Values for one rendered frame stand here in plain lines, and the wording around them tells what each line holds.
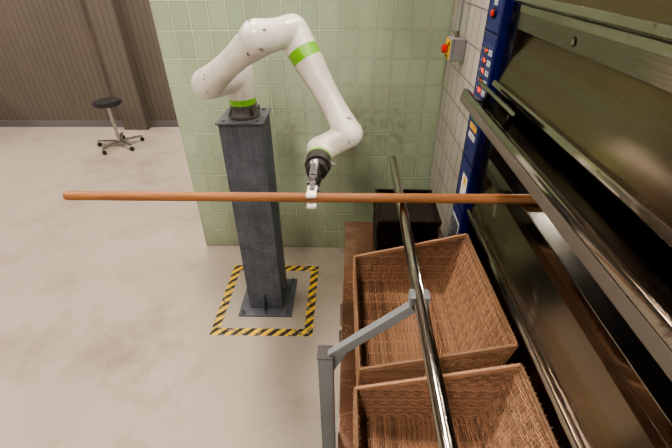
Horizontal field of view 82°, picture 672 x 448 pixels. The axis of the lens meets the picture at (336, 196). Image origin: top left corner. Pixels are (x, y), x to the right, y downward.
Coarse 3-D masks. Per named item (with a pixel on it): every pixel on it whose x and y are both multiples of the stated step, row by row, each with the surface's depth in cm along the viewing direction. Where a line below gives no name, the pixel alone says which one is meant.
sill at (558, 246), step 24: (504, 168) 138; (504, 192) 130; (528, 192) 124; (528, 216) 113; (552, 240) 102; (552, 264) 99; (576, 264) 94; (576, 288) 88; (600, 288) 87; (600, 312) 81; (600, 336) 80; (624, 336) 76; (624, 360) 73; (648, 360) 72; (648, 384) 68; (648, 408) 67
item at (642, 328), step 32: (512, 128) 110; (512, 160) 90; (544, 160) 92; (576, 192) 80; (608, 192) 84; (608, 224) 70; (640, 224) 73; (640, 256) 63; (608, 288) 56; (640, 320) 50
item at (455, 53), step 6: (450, 36) 182; (462, 36) 181; (450, 42) 177; (456, 42) 176; (462, 42) 176; (450, 48) 178; (456, 48) 178; (462, 48) 178; (444, 54) 187; (450, 54) 179; (456, 54) 179; (462, 54) 179; (450, 60) 180; (456, 60) 180; (462, 60) 180
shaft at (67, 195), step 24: (72, 192) 123; (96, 192) 123; (120, 192) 122; (144, 192) 122; (168, 192) 122; (192, 192) 121; (216, 192) 121; (240, 192) 121; (264, 192) 121; (288, 192) 120
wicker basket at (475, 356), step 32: (384, 256) 166; (448, 256) 165; (384, 288) 169; (448, 288) 163; (480, 288) 139; (416, 320) 154; (448, 320) 154; (384, 352) 141; (416, 352) 141; (448, 352) 141; (480, 352) 115; (512, 352) 114
